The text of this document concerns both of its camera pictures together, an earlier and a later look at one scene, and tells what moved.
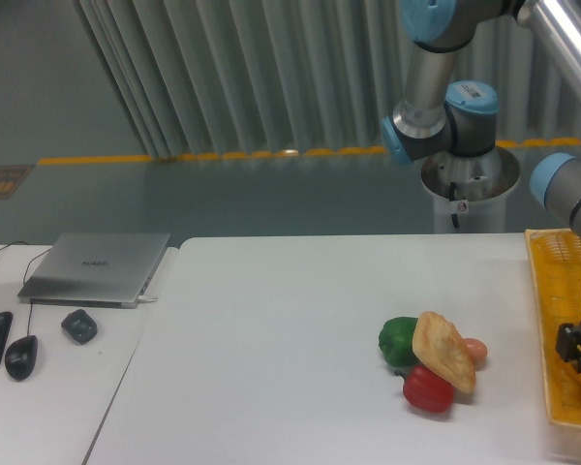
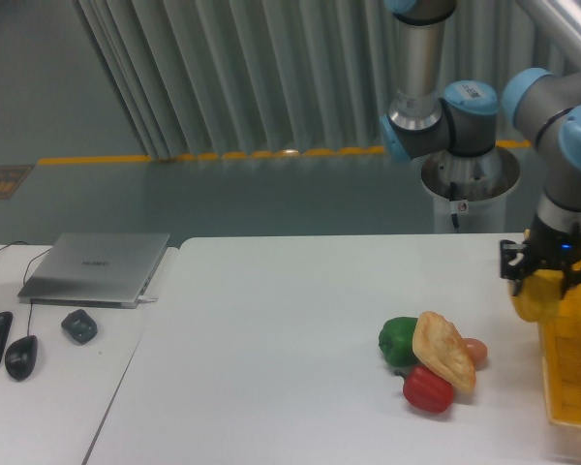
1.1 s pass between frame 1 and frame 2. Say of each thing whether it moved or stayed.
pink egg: stayed
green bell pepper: stayed
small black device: stayed
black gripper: moved
